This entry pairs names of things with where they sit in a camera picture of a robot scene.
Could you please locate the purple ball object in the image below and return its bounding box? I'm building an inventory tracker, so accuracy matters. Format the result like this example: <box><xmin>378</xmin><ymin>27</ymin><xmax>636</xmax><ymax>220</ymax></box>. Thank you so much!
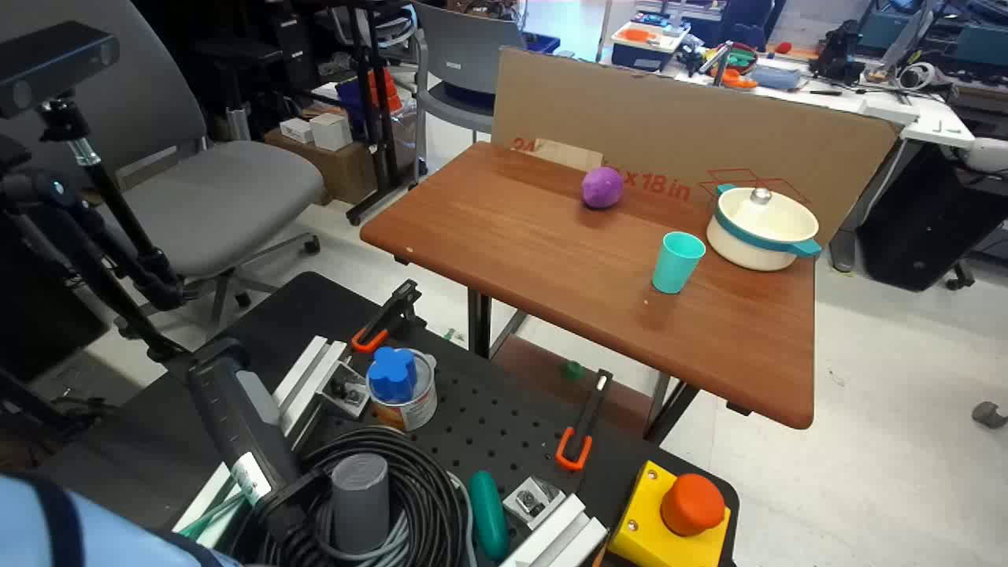
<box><xmin>581</xmin><ymin>166</ymin><xmax>628</xmax><ymax>212</ymax></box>

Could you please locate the black orange clamp left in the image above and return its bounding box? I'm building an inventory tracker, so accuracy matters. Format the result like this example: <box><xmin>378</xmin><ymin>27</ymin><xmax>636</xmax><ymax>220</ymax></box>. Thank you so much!
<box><xmin>350</xmin><ymin>280</ymin><xmax>418</xmax><ymax>355</ymax></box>

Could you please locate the black orange clamp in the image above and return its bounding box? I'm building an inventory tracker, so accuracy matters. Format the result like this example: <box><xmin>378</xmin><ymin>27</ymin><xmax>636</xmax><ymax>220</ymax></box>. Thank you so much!
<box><xmin>556</xmin><ymin>368</ymin><xmax>612</xmax><ymax>472</ymax></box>
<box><xmin>350</xmin><ymin>280</ymin><xmax>418</xmax><ymax>355</ymax></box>

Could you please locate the blue cap white container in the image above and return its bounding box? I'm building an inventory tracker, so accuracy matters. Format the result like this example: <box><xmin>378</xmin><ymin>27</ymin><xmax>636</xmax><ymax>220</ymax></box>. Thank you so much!
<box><xmin>366</xmin><ymin>347</ymin><xmax>437</xmax><ymax>430</ymax></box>

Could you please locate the teal plastic cup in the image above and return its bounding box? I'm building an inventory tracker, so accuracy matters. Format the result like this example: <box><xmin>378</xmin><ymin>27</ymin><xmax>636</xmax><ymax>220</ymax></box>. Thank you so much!
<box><xmin>654</xmin><ymin>230</ymin><xmax>707</xmax><ymax>297</ymax></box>

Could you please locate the brown cardboard board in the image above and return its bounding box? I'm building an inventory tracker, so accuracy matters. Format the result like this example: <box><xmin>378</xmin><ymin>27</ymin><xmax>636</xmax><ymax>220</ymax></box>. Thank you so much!
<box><xmin>493</xmin><ymin>48</ymin><xmax>897</xmax><ymax>238</ymax></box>

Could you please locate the black orange clamp right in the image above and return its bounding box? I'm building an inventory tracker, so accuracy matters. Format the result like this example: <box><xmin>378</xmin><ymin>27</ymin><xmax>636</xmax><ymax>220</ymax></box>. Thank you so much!
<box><xmin>556</xmin><ymin>368</ymin><xmax>612</xmax><ymax>472</ymax></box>

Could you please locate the cardboard box on floor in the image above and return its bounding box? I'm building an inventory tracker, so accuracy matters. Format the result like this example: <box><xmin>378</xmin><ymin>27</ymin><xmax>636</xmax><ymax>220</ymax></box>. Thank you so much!
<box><xmin>266</xmin><ymin>106</ymin><xmax>382</xmax><ymax>206</ymax></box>

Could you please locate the grey chair in background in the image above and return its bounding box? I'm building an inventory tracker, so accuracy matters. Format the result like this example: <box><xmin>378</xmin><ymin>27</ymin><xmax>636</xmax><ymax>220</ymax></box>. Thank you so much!
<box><xmin>416</xmin><ymin>0</ymin><xmax>527</xmax><ymax>136</ymax></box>

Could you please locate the grey cylinder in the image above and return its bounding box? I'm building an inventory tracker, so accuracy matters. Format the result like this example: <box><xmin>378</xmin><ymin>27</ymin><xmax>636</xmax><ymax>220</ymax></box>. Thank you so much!
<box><xmin>332</xmin><ymin>453</ymin><xmax>392</xmax><ymax>553</ymax></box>

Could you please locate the white pot with teal rim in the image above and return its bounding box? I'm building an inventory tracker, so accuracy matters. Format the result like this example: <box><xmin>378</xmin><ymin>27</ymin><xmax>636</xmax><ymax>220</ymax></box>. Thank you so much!
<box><xmin>707</xmin><ymin>181</ymin><xmax>823</xmax><ymax>271</ymax></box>

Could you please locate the yellow box red emergency button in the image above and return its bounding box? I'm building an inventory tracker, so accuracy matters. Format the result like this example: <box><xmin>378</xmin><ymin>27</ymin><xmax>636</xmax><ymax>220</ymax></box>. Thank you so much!
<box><xmin>609</xmin><ymin>461</ymin><xmax>735</xmax><ymax>567</ymax></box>

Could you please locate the grey office chair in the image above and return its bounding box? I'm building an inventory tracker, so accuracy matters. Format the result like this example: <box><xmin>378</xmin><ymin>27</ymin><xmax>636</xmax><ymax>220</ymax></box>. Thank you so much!
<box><xmin>0</xmin><ymin>0</ymin><xmax>324</xmax><ymax>309</ymax></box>

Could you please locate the white background desk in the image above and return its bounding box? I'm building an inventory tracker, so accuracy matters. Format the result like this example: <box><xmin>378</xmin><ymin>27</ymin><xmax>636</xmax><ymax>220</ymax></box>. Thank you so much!
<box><xmin>612</xmin><ymin>21</ymin><xmax>977</xmax><ymax>152</ymax></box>

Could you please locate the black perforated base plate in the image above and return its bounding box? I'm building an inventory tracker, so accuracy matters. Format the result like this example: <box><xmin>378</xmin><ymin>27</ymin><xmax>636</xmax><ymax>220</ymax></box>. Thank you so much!
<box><xmin>34</xmin><ymin>271</ymin><xmax>745</xmax><ymax>567</ymax></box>

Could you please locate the teal handled tool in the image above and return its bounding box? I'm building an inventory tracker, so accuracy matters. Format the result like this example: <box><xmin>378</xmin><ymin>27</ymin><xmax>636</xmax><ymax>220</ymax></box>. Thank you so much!
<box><xmin>468</xmin><ymin>469</ymin><xmax>509</xmax><ymax>559</ymax></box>

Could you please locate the coiled black cable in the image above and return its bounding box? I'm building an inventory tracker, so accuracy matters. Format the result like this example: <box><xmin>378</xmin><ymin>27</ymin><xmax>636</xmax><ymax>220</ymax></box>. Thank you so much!
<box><xmin>252</xmin><ymin>425</ymin><xmax>473</xmax><ymax>567</ymax></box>

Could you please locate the black camera on tripod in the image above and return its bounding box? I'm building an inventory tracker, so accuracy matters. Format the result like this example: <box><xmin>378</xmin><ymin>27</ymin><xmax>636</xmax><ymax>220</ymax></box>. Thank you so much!
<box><xmin>0</xmin><ymin>21</ymin><xmax>182</xmax><ymax>361</ymax></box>

